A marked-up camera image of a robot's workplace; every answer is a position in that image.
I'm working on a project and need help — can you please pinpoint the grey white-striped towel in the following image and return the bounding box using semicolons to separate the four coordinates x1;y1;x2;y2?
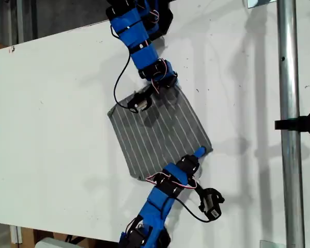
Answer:
106;84;213;182

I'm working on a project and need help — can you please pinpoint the white table leg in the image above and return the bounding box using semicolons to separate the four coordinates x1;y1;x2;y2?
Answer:
9;225;23;245

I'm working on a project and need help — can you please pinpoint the short black camera stalk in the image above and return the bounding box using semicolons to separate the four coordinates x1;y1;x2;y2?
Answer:
141;84;158;99
193;179;206;198

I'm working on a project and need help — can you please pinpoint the black camera box white label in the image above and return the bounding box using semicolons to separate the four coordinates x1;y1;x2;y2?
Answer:
198;188;226;223
126;90;153;114

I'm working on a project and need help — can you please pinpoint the black camera cable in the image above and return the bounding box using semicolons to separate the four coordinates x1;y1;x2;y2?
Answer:
169;196;212;223
113;53;133;108

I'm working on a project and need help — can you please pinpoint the black post clamp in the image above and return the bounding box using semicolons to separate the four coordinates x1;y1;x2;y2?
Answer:
274;110;310;137

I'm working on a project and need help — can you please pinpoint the metal corner bracket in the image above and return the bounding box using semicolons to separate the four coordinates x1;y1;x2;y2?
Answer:
242;0;276;9

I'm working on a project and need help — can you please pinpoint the steel post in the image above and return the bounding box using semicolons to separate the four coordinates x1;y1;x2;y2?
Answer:
275;0;306;248

